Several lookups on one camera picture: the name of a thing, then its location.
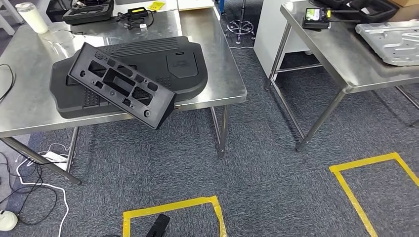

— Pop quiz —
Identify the black engine cover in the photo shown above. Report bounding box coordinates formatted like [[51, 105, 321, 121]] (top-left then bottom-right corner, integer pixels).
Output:
[[49, 36, 209, 119]]

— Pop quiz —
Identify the black foam tray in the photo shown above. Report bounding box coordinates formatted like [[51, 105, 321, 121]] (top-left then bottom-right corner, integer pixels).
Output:
[[62, 3, 115, 26]]

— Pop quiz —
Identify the black round stool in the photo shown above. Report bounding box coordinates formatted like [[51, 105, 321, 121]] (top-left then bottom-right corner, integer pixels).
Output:
[[226, 0, 256, 45]]

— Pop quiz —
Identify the stainless steel table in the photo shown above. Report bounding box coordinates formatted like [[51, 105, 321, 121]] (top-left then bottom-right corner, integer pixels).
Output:
[[264, 0, 419, 153]]

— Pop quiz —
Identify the black adapter with yellow label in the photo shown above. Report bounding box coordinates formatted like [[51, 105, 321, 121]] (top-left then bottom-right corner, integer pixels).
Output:
[[126, 7, 149, 19]]

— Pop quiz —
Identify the black robot body part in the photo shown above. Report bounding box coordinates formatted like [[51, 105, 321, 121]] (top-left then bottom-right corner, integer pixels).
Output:
[[145, 213, 171, 237]]

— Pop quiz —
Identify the white power cable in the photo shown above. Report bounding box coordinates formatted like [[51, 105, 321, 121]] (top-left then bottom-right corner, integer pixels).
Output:
[[14, 144, 70, 237]]

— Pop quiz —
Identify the tangled black floor cable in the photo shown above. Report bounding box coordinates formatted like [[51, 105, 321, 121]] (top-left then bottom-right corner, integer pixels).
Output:
[[0, 152, 58, 226]]

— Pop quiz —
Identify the white power strip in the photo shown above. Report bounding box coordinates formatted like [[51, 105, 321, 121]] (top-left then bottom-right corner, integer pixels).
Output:
[[41, 150, 69, 171]]

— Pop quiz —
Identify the black case with controller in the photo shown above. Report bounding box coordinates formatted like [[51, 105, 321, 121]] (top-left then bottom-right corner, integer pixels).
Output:
[[70, 0, 114, 9]]

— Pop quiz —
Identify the black adapter cable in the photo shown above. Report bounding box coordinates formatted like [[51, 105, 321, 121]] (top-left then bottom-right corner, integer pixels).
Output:
[[116, 10, 155, 31]]

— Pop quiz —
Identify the black box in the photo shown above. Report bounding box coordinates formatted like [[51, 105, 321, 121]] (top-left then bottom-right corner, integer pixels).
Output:
[[45, 0, 74, 23]]

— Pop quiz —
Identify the black plastic licence plate bracket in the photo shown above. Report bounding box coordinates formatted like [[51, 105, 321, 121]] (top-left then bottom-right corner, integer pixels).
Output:
[[67, 42, 177, 130]]

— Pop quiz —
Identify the long black cable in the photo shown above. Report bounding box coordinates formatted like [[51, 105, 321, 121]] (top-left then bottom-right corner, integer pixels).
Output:
[[0, 64, 16, 104]]

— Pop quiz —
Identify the yellow packet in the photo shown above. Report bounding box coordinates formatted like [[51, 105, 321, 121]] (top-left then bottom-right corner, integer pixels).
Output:
[[147, 0, 167, 11]]

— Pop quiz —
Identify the silver stamped metal panel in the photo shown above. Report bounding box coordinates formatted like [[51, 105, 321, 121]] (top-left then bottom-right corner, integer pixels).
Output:
[[355, 20, 419, 67]]

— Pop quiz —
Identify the white cabinet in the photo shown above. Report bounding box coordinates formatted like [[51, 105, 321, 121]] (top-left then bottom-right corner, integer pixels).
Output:
[[253, 0, 312, 78]]

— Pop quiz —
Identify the cardboard box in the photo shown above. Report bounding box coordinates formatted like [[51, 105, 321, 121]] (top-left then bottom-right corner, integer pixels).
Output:
[[176, 0, 215, 11], [386, 0, 419, 8]]

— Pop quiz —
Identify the black handheld device with screen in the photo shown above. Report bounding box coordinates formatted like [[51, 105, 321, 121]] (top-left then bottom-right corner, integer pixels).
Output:
[[302, 7, 361, 31]]

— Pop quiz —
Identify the stainless steel workbench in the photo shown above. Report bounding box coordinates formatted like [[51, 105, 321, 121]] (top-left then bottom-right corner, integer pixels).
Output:
[[0, 6, 248, 186]]

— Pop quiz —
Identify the cream insulated tumbler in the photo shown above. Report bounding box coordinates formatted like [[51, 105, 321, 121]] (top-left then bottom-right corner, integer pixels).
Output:
[[15, 2, 49, 35]]

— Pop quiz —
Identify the yellow floor tape square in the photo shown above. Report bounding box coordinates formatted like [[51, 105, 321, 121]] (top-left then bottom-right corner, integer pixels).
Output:
[[329, 152, 419, 237], [123, 196, 228, 237]]

